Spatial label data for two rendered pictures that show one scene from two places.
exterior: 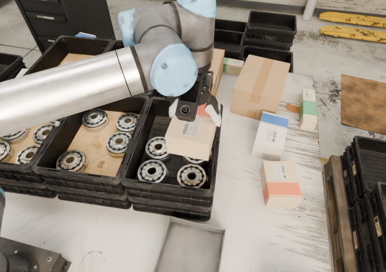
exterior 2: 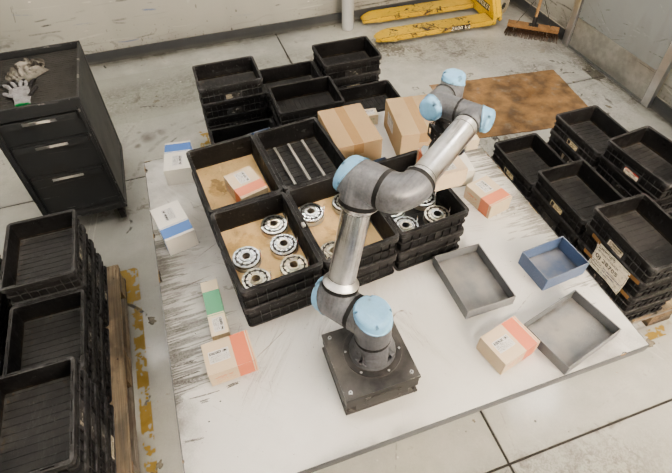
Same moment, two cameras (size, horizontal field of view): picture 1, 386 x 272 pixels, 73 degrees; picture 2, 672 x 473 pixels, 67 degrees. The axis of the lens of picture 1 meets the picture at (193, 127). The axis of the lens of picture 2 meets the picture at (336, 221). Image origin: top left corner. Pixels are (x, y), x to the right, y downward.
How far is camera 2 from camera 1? 133 cm
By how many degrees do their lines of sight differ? 21
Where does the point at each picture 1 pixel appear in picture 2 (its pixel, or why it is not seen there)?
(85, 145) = (324, 238)
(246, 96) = (415, 138)
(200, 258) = (474, 273)
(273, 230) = (505, 230)
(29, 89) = (447, 150)
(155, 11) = (444, 92)
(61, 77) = (454, 139)
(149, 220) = (415, 272)
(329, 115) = not seen: hidden behind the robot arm
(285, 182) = (493, 191)
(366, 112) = not seen: hidden behind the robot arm
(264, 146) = not seen: hidden behind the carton
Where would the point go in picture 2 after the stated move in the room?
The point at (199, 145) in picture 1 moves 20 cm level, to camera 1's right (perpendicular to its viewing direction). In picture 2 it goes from (461, 172) to (502, 152)
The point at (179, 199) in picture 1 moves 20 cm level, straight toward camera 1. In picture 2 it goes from (440, 233) to (481, 265)
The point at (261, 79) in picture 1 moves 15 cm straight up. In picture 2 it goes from (417, 117) to (421, 90)
